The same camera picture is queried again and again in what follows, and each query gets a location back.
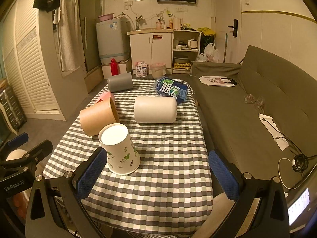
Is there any grey plastic cup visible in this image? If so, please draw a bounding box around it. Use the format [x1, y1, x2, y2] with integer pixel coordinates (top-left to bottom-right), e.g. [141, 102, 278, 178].
[107, 73, 133, 92]

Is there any white packaged goods bag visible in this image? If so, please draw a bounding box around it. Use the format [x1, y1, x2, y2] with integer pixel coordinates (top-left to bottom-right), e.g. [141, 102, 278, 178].
[135, 61, 148, 77]

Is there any white washing machine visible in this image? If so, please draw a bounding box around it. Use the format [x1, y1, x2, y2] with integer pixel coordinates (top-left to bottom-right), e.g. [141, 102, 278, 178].
[96, 17, 130, 64]

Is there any metal faucet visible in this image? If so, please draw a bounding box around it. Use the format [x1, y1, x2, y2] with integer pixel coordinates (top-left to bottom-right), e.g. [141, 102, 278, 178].
[135, 15, 143, 30]

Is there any white sink cabinet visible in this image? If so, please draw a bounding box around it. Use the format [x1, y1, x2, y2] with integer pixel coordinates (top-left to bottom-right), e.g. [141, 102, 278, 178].
[128, 29, 174, 74]

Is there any white cloth on sofa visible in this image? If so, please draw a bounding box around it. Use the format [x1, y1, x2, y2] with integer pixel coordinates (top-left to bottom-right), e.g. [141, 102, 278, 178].
[258, 113, 289, 151]

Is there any grey-green sofa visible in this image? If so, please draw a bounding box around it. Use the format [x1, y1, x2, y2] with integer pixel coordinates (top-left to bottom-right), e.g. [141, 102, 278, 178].
[192, 46, 316, 188]

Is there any blue green drink bottle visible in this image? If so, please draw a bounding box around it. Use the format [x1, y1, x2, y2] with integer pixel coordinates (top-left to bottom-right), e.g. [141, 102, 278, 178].
[154, 76, 188, 104]

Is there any black coiled cable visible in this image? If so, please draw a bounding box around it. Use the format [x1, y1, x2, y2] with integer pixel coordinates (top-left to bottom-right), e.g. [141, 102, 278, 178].
[262, 117, 317, 174]

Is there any lit device screen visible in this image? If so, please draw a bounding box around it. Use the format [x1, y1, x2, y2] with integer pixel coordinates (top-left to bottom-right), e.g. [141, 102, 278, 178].
[288, 188, 310, 225]

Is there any grey white checkered tablecloth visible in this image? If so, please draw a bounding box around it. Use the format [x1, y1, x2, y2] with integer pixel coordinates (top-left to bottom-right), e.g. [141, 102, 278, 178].
[42, 77, 214, 236]

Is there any black metal storage case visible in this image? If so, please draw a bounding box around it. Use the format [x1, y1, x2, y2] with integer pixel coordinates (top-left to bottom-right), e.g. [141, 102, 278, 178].
[1, 78, 26, 135]

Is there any red thermos bottle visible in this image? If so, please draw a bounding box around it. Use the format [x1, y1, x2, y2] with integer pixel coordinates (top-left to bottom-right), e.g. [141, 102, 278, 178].
[110, 58, 119, 76]

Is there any brown kraft paper cup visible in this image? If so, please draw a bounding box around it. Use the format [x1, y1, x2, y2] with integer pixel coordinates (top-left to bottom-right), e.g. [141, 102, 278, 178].
[79, 97, 119, 136]

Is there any white leaf-patterned paper cup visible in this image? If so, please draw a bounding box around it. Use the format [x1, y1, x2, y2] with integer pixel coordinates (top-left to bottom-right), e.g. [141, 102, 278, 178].
[98, 123, 141, 175]

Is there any pink basin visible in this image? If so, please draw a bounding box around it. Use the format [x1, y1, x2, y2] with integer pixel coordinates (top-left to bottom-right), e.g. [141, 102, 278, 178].
[98, 13, 114, 22]

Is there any white louvered wardrobe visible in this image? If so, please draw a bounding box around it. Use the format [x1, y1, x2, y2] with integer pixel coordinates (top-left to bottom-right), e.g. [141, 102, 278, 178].
[1, 0, 88, 120]

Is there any white charging cable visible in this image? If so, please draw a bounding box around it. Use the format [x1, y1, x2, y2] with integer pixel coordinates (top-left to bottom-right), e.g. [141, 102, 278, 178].
[277, 157, 317, 191]

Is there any black door handle lock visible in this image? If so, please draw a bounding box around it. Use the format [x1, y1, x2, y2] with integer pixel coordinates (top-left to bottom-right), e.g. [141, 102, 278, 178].
[228, 19, 239, 38]

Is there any white plastic cup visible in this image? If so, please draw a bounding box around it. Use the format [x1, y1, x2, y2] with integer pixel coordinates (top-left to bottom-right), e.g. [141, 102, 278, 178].
[134, 96, 177, 124]

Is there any small pink-lined trash bin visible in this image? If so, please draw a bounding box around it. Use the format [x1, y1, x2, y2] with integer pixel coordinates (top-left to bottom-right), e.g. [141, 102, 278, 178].
[150, 63, 166, 79]

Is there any hanging white towel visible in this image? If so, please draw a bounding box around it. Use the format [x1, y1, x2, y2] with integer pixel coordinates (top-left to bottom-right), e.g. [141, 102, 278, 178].
[53, 0, 85, 74]

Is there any pink faceted cup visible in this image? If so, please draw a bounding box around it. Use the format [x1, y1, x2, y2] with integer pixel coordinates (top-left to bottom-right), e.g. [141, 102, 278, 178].
[95, 91, 115, 104]

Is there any yellow cloth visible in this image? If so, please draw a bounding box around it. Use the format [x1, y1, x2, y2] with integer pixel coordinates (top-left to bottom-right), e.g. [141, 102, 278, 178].
[197, 27, 215, 36]

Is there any white plastic shopping bag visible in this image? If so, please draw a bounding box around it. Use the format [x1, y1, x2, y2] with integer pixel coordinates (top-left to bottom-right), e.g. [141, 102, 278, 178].
[196, 43, 220, 62]

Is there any yellow egg tray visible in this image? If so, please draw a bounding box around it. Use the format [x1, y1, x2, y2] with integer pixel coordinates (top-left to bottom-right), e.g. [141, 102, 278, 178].
[174, 63, 191, 70]

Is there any white platform box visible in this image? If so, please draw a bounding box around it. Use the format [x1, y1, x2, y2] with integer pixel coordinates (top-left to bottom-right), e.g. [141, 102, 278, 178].
[100, 59, 132, 80]

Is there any white open shelf unit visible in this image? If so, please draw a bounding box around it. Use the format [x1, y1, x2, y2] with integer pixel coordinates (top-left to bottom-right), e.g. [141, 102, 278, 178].
[171, 30, 201, 74]

